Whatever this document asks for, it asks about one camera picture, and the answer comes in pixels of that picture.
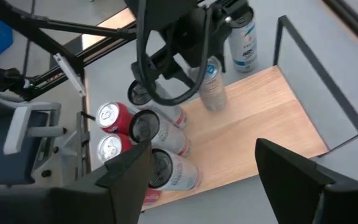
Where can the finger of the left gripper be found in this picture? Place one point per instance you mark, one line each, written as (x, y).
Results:
(183, 76)
(222, 59)

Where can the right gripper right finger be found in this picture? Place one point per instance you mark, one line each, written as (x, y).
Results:
(306, 193)

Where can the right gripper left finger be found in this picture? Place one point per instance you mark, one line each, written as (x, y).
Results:
(120, 193)

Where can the slim can blue tab lid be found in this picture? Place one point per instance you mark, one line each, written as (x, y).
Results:
(211, 93)

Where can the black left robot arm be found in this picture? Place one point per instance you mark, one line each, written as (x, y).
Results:
(166, 9)

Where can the tall white can blue band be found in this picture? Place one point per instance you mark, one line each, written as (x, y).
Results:
(244, 43)

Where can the left wooden side board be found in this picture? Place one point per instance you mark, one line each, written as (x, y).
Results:
(117, 21)

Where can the grey blue office chair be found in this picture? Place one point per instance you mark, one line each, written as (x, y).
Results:
(11, 161)

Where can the black device green light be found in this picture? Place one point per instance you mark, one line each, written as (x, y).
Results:
(5, 81)

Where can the grey metal mount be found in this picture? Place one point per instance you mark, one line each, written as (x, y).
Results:
(82, 149)

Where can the wooden shelf black metal frame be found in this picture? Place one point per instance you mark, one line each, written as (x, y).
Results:
(244, 124)

